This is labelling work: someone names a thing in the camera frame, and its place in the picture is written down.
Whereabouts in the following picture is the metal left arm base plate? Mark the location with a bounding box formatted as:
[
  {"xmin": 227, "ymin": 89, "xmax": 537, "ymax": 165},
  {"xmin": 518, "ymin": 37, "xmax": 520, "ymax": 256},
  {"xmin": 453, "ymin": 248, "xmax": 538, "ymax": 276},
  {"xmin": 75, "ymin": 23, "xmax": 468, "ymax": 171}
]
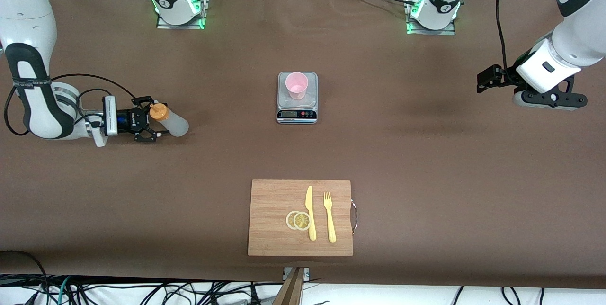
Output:
[{"xmin": 406, "ymin": 0, "xmax": 456, "ymax": 36}]

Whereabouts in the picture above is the yellow plastic fork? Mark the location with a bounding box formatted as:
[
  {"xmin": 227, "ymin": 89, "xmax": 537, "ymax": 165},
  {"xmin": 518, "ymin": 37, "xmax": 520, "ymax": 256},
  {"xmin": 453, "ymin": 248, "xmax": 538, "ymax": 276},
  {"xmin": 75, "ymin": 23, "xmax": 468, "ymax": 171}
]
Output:
[{"xmin": 323, "ymin": 191, "xmax": 337, "ymax": 243}]

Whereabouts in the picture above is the black looped floor cable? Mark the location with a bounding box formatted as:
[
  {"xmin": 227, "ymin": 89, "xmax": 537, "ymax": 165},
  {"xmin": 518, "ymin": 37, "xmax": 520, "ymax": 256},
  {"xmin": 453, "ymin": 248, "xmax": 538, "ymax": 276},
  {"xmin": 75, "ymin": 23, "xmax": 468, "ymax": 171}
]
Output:
[{"xmin": 0, "ymin": 250, "xmax": 48, "ymax": 296}]

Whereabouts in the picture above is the teal floor cable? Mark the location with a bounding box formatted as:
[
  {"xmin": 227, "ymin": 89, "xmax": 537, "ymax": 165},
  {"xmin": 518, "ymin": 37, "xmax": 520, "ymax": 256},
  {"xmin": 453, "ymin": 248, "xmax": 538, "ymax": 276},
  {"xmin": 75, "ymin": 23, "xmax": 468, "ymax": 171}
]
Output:
[{"xmin": 56, "ymin": 276, "xmax": 72, "ymax": 305}]

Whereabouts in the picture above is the yellow plastic knife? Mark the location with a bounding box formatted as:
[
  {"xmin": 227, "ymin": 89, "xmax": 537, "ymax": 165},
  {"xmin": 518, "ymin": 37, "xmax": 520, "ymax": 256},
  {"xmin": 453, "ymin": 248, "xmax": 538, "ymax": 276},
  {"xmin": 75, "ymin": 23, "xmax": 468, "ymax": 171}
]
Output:
[{"xmin": 305, "ymin": 185, "xmax": 317, "ymax": 242}]

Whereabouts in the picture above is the silver digital kitchen scale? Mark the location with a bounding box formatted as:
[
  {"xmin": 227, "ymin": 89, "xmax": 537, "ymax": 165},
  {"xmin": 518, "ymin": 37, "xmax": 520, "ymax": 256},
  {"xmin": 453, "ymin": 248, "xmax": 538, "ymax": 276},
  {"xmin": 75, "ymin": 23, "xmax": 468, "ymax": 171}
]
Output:
[{"xmin": 276, "ymin": 72, "xmax": 318, "ymax": 125}]

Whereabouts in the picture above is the translucent sauce bottle orange cap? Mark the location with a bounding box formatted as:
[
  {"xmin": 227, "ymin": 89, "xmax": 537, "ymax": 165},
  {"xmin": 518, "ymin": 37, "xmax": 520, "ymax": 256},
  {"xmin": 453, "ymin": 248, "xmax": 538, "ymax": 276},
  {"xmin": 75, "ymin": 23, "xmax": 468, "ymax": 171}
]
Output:
[{"xmin": 149, "ymin": 103, "xmax": 189, "ymax": 137}]

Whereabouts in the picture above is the wooden cutting board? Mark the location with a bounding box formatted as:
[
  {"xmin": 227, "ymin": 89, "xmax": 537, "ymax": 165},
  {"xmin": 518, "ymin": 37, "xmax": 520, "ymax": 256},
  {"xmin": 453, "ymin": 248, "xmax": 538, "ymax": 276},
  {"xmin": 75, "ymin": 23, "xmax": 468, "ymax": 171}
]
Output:
[{"xmin": 248, "ymin": 179, "xmax": 358, "ymax": 257}]

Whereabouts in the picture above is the pink plastic cup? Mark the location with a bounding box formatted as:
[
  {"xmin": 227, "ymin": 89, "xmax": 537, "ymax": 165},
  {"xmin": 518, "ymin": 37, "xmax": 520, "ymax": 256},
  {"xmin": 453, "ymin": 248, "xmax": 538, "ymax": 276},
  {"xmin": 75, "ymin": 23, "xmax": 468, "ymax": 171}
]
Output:
[{"xmin": 285, "ymin": 72, "xmax": 309, "ymax": 100}]

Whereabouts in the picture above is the metal bracket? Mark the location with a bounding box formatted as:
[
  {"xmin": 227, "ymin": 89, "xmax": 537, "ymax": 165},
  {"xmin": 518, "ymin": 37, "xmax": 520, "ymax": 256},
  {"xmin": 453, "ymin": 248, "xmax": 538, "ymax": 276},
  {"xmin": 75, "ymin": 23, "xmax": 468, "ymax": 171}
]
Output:
[{"xmin": 283, "ymin": 267, "xmax": 311, "ymax": 281}]

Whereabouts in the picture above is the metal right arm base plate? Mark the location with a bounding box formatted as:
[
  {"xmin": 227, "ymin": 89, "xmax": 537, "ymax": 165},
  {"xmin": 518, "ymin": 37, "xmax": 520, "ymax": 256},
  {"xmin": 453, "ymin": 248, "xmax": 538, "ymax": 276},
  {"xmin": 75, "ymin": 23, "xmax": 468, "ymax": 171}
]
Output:
[{"xmin": 156, "ymin": 0, "xmax": 207, "ymax": 30}]

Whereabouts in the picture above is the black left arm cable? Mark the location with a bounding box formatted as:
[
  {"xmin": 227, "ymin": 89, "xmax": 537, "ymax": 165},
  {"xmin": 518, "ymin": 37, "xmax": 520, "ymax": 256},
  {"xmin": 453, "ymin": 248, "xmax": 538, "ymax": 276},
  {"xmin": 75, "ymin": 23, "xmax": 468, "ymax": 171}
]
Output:
[{"xmin": 495, "ymin": 0, "xmax": 517, "ymax": 73}]

